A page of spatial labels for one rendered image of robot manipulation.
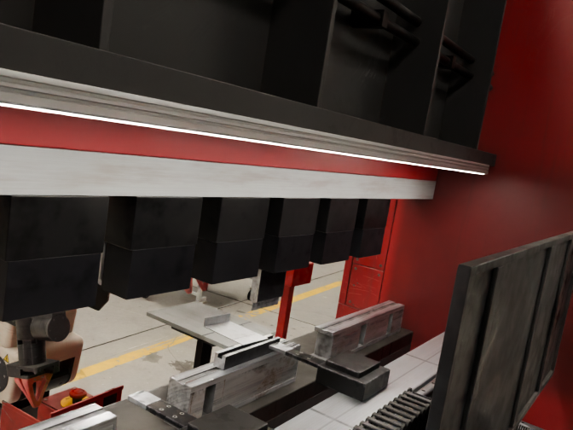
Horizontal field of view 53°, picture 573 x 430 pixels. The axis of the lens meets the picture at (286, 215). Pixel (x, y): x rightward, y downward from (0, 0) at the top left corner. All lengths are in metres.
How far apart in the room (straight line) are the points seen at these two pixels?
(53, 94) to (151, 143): 0.37
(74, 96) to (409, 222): 1.61
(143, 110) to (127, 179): 0.28
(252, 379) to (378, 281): 0.91
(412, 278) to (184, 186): 1.24
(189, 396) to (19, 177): 0.57
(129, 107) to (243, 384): 0.82
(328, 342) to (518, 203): 0.76
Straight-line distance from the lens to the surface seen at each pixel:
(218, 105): 0.74
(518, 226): 1.94
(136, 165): 0.89
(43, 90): 0.55
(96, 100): 0.58
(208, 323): 1.39
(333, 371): 1.19
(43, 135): 0.80
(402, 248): 2.06
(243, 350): 1.28
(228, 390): 1.26
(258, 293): 1.27
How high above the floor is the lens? 1.46
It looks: 7 degrees down
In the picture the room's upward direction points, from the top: 9 degrees clockwise
